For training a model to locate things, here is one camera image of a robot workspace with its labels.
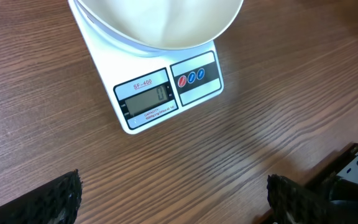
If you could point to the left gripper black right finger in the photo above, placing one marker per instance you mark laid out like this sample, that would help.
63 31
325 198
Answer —
292 203

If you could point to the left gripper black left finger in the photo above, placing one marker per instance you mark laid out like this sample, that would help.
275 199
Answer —
57 201

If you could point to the white digital kitchen scale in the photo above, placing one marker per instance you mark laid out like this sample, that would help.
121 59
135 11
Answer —
146 88

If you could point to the white round bowl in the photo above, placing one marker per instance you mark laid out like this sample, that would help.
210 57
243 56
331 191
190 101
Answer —
163 24

